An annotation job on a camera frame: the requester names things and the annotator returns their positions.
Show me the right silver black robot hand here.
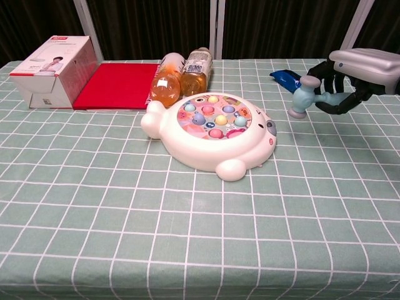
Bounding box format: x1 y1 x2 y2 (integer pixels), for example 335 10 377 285
306 47 400 116

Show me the light blue toy hammer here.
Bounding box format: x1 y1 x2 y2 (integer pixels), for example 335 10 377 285
287 76 348 119

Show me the white whack-a-mole toy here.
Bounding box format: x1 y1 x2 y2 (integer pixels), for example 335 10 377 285
140 92 278 183

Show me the dark brown curtain panel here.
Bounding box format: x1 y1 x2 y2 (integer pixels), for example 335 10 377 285
86 0 212 61
352 0 400 56
222 0 360 60
0 0 86 68

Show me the blue snack packet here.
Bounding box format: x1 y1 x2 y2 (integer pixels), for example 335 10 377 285
269 69 303 93

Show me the tea bottle with white label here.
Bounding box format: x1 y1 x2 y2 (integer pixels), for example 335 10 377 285
180 46 214 97

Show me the orange drink bottle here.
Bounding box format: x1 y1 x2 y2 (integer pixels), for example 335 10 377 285
149 52 184 104

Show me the green checked tablecloth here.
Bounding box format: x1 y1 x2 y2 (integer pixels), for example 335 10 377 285
0 57 400 300

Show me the red spiral notebook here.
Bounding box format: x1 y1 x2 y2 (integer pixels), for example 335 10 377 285
72 62 161 111

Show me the white and red product box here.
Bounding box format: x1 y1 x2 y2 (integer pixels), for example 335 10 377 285
9 34 98 109

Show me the grey partition frame post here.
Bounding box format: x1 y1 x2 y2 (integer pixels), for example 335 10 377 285
341 0 376 53
209 0 226 60
73 0 104 62

